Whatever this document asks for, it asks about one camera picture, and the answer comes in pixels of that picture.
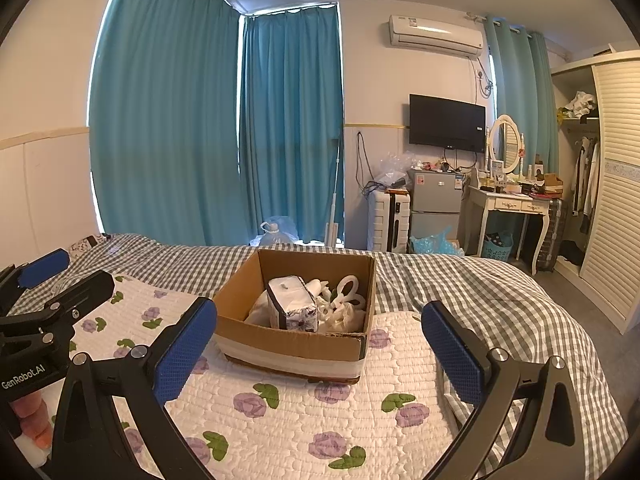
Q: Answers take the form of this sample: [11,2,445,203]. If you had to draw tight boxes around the floral tissue pack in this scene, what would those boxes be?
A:
[266,276,319,332]

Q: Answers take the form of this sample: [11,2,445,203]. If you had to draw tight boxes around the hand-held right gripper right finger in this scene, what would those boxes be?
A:
[421,301,587,480]

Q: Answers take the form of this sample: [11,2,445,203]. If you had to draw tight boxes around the black wall television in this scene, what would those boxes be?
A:
[408,93,487,153]

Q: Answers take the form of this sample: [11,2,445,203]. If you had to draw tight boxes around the brown cardboard box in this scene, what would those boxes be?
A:
[212,249,377,386]

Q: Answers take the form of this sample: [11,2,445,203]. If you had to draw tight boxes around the white oval mirror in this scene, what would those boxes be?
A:
[487,114,523,176]

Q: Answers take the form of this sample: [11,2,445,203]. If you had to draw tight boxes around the white dressing table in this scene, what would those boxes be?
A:
[467,185,551,276]

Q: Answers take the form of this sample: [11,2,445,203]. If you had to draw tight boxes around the white air conditioner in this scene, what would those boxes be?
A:
[387,14,485,58]

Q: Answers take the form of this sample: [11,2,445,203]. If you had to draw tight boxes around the white floral quilt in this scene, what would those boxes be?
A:
[15,274,506,480]

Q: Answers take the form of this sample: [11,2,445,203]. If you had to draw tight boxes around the white mop pole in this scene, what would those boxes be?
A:
[325,137,343,247]

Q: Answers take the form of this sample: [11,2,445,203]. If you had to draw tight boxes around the white suitcase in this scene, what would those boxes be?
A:
[367,190,412,252]

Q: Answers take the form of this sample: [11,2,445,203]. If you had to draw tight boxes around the white wardrobe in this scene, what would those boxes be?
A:
[550,50,640,336]

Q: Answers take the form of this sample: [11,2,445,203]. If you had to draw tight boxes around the person's left hand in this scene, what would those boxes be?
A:
[12,392,53,450]

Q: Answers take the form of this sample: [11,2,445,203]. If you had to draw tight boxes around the hanging wall cable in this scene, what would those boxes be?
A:
[355,130,371,191]

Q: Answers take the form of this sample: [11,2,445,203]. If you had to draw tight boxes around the narrow teal curtain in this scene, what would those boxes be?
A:
[239,2,346,248]

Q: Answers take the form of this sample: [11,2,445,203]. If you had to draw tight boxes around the hanging wardrobe clothes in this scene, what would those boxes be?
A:
[570,135,601,218]

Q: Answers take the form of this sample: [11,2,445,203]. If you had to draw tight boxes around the folded clothes on shelf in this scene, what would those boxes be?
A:
[559,91,598,121]

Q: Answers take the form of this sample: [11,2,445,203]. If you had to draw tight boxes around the blue plastic bag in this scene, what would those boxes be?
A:
[410,230,466,257]

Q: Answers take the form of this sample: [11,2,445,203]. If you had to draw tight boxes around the light teal curtain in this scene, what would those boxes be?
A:
[482,17,560,176]

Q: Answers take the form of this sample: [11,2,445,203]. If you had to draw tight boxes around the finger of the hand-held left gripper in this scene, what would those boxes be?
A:
[0,249,71,306]
[47,270,116,328]

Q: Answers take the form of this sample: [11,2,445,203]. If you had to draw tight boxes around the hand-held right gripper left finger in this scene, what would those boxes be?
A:
[50,296,218,480]

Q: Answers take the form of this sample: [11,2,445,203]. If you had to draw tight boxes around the wide teal curtain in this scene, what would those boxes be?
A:
[89,0,241,247]

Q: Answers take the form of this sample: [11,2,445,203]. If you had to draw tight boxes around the dark suitcase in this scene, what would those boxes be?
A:
[537,199,568,273]

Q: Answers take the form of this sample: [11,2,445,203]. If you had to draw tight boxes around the blue plastic basket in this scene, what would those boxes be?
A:
[482,232,515,261]

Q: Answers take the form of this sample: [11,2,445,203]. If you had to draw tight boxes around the patterned pillow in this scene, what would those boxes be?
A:
[70,235,108,258]

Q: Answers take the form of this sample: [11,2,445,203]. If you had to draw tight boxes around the grey mini fridge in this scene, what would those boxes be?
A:
[407,167,466,253]

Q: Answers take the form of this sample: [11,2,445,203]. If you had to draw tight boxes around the large water bottle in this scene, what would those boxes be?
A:
[257,216,298,248]

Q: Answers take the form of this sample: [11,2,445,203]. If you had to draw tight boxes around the clear plastic bag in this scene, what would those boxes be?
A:
[372,155,408,191]

